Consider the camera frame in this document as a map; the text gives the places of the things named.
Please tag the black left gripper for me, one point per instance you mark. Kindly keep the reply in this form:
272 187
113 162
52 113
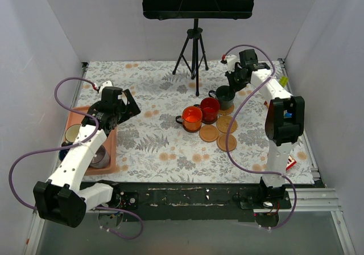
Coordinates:
127 107

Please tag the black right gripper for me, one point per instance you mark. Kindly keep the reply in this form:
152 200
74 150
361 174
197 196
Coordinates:
235 80

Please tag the dark green cup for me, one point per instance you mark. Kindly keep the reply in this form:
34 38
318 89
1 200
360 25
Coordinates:
224 95

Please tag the red cup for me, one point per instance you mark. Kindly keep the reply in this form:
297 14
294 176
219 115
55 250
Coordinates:
209 107

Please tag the woven rattan coaster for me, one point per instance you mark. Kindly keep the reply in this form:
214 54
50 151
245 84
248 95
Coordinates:
223 123
227 111

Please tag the lilac purple cup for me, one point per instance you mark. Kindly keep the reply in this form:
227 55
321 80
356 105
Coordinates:
101 158

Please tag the orange cup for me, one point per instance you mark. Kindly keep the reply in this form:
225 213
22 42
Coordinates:
191 119

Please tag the light wooden coaster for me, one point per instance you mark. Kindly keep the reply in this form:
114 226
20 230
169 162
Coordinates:
209 133
225 142

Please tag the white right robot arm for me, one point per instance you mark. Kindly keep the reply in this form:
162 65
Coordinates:
283 126

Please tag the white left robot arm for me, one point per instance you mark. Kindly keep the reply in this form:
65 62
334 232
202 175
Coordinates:
60 198

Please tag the cream white cup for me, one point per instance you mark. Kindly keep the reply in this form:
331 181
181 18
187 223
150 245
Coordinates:
71 133

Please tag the dark blue cup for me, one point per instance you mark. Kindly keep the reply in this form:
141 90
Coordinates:
64 151

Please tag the toy car with yellow block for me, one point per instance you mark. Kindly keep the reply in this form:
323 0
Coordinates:
283 82

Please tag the pink plastic tray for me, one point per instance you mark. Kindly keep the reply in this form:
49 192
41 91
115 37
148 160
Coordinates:
110 145

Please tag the blue green purple block toy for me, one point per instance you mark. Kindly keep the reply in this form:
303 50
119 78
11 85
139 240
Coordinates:
288 114

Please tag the floral patterned table mat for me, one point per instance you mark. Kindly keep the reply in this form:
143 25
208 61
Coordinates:
153 147

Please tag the black music stand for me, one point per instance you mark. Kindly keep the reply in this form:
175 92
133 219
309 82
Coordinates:
196 10

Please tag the red toy window block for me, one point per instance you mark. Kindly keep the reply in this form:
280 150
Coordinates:
291 162

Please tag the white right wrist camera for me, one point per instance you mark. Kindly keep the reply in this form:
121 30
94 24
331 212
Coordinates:
230 61

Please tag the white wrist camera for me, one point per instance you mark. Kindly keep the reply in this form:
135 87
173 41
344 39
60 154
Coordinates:
105 84
230 61

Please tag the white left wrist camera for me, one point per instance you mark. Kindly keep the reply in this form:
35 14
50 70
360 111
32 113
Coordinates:
105 84

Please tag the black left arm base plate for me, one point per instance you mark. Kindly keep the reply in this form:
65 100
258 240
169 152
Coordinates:
127 200

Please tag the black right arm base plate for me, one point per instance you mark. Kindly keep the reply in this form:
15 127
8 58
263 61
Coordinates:
253 200

